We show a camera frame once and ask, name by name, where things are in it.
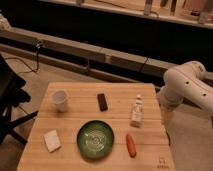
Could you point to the black rectangular block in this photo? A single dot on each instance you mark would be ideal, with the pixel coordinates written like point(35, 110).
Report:
point(102, 102)

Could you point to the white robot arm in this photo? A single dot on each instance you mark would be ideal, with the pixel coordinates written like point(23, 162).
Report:
point(184, 81)

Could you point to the white plastic bottle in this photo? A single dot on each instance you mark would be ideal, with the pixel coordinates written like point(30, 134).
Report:
point(136, 116)

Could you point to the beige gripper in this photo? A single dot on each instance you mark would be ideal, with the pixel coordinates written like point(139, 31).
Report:
point(166, 116)

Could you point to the white sponge block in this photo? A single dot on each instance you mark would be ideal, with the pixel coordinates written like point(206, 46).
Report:
point(52, 141)

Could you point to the orange carrot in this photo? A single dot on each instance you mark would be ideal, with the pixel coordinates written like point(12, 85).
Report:
point(130, 145)

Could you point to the black office chair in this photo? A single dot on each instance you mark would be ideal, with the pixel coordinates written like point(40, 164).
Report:
point(11, 95)

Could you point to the green ceramic bowl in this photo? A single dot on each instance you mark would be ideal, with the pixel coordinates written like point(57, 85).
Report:
point(95, 140)

